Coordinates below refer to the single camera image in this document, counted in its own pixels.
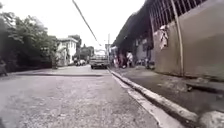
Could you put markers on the truck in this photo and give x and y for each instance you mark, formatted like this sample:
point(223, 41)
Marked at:
point(99, 61)

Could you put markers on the group of people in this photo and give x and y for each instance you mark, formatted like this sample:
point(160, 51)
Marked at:
point(129, 59)

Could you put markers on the thin pole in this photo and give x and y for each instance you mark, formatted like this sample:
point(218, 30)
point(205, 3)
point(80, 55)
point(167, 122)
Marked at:
point(108, 43)

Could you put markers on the distant trees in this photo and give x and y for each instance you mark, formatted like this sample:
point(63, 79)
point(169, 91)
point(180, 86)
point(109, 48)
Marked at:
point(86, 52)

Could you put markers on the white building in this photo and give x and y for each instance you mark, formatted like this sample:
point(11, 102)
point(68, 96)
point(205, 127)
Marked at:
point(68, 46)

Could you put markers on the dark pavement strip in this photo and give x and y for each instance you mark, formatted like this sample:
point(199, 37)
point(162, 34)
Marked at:
point(160, 81)

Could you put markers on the pale concrete kerb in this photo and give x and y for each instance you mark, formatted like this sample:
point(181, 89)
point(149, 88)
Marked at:
point(156, 98)

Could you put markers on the hanging cloth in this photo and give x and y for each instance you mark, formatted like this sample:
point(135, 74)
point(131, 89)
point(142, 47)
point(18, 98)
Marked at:
point(163, 37)

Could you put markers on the grey asphalt road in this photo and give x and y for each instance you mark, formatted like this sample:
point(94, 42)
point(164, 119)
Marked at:
point(66, 100)

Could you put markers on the row of trees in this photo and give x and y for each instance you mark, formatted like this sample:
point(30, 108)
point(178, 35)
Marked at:
point(26, 43)

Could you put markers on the person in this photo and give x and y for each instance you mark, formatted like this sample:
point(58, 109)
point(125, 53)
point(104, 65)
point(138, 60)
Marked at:
point(2, 68)

